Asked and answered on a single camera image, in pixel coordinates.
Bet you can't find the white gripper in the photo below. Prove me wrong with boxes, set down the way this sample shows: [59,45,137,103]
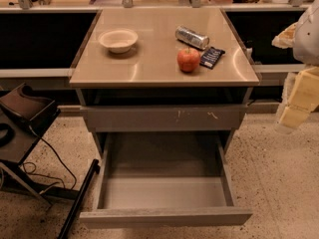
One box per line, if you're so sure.
[271,0,319,134]

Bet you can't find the red apple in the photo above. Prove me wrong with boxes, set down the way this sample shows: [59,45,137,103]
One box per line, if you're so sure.
[177,48,200,73]

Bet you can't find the closed grey top drawer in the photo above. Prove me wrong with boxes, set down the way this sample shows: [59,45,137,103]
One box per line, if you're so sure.
[81,105,247,132]

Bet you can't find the grey drawer cabinet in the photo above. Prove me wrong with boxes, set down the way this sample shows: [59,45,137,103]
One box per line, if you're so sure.
[70,7,259,149]

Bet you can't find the open grey middle drawer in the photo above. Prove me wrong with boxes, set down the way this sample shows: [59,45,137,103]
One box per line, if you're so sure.
[80,131,252,229]

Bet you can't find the dark blue snack packet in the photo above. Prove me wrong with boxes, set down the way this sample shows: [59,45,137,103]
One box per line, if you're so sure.
[200,47,225,70]

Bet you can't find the silver soda can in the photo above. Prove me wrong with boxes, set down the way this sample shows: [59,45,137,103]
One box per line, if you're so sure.
[175,26,209,50]

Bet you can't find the white paper bowl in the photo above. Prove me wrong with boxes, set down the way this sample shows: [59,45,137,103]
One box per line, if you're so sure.
[98,29,139,54]

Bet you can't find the black bar on floor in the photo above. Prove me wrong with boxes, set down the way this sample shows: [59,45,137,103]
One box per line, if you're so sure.
[57,159,100,239]

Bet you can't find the black cable on floor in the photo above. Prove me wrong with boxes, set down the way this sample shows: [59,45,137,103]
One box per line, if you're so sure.
[21,126,78,196]

